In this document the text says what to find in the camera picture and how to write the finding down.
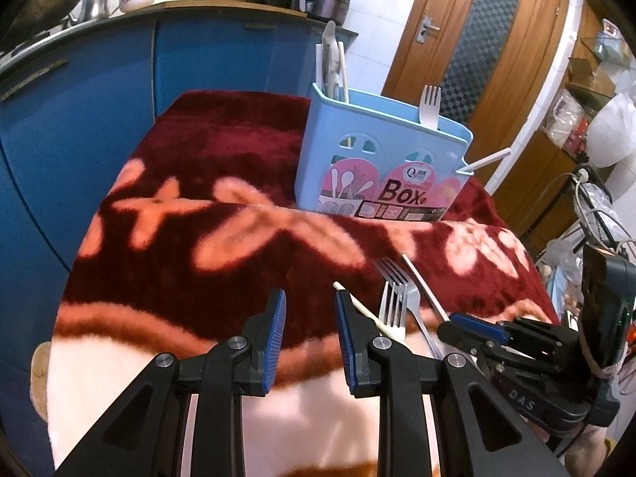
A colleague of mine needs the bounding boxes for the steel fork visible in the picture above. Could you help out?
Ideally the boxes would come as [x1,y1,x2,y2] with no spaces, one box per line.
[379,280,409,341]
[372,257,444,360]

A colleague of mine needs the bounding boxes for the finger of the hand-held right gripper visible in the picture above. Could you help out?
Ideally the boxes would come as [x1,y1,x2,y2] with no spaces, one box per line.
[450,312,518,341]
[436,321,495,359]

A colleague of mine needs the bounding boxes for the black wok with handle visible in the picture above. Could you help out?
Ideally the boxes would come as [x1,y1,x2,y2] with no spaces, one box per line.
[0,0,91,51]

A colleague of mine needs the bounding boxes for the wooden door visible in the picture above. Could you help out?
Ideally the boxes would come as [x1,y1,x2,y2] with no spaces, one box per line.
[382,0,570,196]

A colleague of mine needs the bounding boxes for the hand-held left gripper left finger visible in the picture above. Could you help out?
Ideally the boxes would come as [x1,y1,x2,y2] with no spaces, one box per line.
[52,288,288,477]

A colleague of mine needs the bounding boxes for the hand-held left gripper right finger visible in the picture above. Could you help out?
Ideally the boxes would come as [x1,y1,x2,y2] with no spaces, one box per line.
[335,290,568,477]

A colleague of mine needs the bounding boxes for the wooden shelf unit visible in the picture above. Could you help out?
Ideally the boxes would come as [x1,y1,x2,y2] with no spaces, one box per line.
[497,0,636,254]

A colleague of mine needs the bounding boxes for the white fork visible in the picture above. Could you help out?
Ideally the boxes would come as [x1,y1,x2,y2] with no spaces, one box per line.
[419,85,442,130]

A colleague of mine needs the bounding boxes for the light blue utensil box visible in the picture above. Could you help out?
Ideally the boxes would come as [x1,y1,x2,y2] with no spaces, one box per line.
[296,82,474,223]

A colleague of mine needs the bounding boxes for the metal door handle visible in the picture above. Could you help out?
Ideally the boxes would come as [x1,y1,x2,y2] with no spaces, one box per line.
[416,15,441,43]

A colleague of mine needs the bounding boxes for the red floral blanket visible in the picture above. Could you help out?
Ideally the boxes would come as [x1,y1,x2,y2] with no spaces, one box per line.
[47,89,560,477]

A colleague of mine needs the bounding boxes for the white plastic bag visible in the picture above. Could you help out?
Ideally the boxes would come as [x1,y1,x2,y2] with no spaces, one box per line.
[589,92,636,169]

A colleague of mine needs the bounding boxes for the white handled utensil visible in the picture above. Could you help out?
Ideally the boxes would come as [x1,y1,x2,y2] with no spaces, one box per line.
[466,148,512,173]

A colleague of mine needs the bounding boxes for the blue kitchen counter cabinet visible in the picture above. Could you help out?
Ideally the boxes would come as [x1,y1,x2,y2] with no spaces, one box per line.
[0,2,359,408]

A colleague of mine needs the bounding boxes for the dark rice cooker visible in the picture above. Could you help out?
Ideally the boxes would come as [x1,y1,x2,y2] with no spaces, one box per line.
[303,0,351,26]

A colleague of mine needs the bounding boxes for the steel kettle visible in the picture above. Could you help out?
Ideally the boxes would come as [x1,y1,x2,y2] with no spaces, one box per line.
[78,0,121,23]

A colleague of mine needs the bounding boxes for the long wooden chopstick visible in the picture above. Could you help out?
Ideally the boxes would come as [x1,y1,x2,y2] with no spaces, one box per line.
[332,281,407,343]

